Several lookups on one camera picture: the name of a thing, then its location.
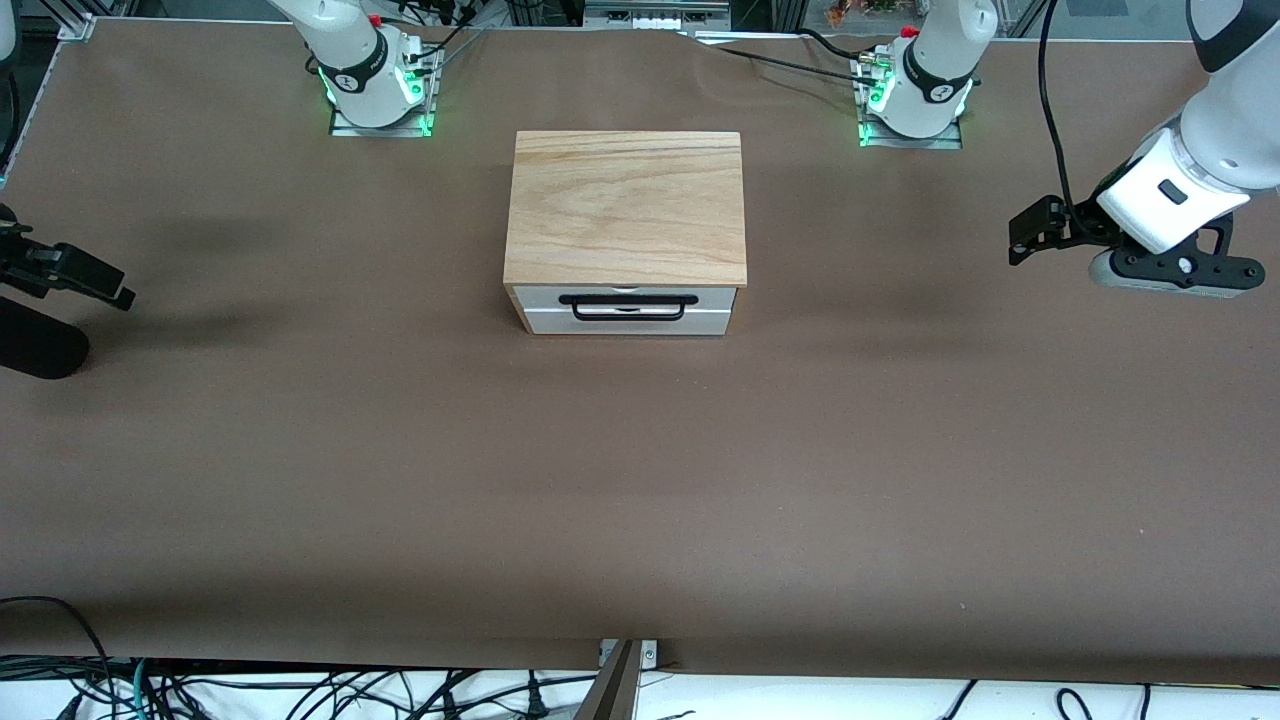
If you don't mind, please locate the black metal drawer handle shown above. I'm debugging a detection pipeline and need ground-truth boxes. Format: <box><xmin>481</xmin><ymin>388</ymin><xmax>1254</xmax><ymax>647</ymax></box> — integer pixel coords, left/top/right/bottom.
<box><xmin>558</xmin><ymin>294</ymin><xmax>699</xmax><ymax>323</ymax></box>

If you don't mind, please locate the white-fronted wooden drawer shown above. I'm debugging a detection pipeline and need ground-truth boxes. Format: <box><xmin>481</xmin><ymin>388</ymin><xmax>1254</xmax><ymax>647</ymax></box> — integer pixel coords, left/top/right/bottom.
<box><xmin>513</xmin><ymin>286</ymin><xmax>739</xmax><ymax>337</ymax></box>

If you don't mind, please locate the light wooden drawer cabinet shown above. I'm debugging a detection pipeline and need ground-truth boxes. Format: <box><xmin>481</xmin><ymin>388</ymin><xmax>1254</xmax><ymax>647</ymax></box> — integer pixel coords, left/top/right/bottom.
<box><xmin>503</xmin><ymin>130</ymin><xmax>749</xmax><ymax>313</ymax></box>

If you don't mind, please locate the black foam cylinder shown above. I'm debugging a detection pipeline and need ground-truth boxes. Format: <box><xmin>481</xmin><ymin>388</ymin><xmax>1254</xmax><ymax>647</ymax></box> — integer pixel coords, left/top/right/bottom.
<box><xmin>0</xmin><ymin>297</ymin><xmax>91</xmax><ymax>381</ymax></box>

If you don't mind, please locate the orange background object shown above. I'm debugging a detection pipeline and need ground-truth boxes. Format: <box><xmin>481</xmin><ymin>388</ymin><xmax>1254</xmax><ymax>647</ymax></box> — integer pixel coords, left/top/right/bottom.
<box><xmin>825</xmin><ymin>0</ymin><xmax>901</xmax><ymax>26</ymax></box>

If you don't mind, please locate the grey electronics box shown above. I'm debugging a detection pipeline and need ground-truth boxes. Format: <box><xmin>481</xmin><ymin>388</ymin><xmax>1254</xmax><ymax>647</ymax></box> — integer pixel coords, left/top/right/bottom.
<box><xmin>583</xmin><ymin>0</ymin><xmax>731</xmax><ymax>31</ymax></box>

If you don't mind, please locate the brown table cover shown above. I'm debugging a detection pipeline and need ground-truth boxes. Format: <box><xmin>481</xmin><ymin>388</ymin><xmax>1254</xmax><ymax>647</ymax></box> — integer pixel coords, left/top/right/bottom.
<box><xmin>0</xmin><ymin>20</ymin><xmax>1280</xmax><ymax>686</ymax></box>

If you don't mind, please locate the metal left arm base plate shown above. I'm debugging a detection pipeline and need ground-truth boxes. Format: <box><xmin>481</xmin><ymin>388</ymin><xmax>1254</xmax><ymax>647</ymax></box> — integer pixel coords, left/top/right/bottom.
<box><xmin>858</xmin><ymin>50</ymin><xmax>966</xmax><ymax>149</ymax></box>

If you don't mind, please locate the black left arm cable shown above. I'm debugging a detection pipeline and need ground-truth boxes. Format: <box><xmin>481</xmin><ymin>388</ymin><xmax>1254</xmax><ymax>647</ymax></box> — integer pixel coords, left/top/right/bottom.
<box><xmin>1035</xmin><ymin>0</ymin><xmax>1086</xmax><ymax>226</ymax></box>

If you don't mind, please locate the short black base cable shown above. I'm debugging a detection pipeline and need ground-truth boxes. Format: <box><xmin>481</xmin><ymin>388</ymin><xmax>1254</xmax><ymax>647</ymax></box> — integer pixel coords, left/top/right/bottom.
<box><xmin>795</xmin><ymin>28</ymin><xmax>891</xmax><ymax>61</ymax></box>

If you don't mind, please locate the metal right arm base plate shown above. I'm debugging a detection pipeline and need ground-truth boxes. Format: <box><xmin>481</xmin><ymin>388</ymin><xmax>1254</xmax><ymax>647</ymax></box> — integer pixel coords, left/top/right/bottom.
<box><xmin>330</xmin><ymin>40</ymin><xmax>438</xmax><ymax>138</ymax></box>

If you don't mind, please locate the long black base cable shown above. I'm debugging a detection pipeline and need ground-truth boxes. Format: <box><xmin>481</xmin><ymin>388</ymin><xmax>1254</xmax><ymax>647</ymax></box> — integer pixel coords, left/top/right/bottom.
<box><xmin>690</xmin><ymin>30</ymin><xmax>876</xmax><ymax>86</ymax></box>

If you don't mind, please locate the black looping floor cable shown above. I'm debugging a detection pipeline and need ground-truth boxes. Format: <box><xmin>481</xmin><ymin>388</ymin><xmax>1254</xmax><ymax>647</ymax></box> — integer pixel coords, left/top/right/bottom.
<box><xmin>0</xmin><ymin>596</ymin><xmax>113</xmax><ymax>720</ymax></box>

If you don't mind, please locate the black cable at right base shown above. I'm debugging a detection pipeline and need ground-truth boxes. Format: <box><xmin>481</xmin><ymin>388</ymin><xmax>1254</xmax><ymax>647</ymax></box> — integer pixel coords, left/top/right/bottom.
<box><xmin>405</xmin><ymin>15</ymin><xmax>491</xmax><ymax>61</ymax></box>

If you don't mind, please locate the dark angled support post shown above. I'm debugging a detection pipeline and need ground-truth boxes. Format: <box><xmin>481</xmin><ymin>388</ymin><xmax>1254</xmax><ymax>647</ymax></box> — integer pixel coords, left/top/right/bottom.
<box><xmin>572</xmin><ymin>640</ymin><xmax>643</xmax><ymax>720</ymax></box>

